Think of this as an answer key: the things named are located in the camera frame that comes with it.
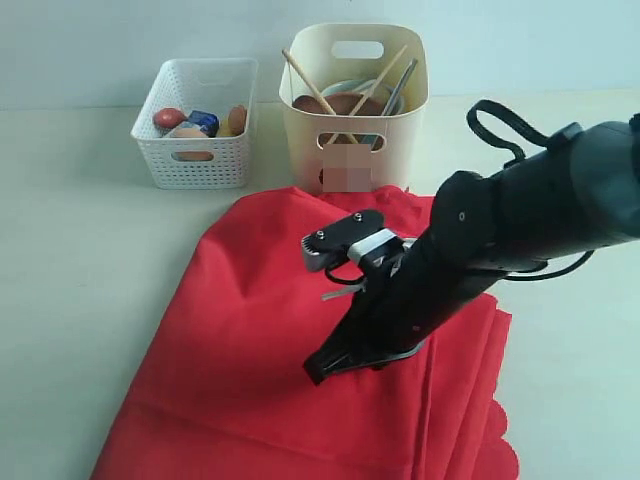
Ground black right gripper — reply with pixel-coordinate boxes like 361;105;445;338
303;229;495;386

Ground red tablecloth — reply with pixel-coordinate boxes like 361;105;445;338
92;187;519;479

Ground brown wooden plate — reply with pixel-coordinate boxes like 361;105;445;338
291;91;396;149

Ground orange fried nugget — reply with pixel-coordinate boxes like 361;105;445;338
227;105;248;136

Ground steel knife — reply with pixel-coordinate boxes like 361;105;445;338
352;58;418;116

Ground white ceramic bowl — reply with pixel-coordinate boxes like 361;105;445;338
319;79;405;115

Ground blue milk carton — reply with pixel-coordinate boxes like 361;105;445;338
187;110;220;138

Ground brown egg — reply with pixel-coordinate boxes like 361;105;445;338
165;125;208;139

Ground red sausage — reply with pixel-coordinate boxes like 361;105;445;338
152;107;187;129

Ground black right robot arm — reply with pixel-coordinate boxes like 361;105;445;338
302;118;639;383

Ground cream plastic bin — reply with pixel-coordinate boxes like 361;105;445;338
279;23;428;194

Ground white perforated plastic basket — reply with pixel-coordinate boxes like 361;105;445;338
131;58;258;189

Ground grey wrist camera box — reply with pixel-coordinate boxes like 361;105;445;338
301;209;405;272

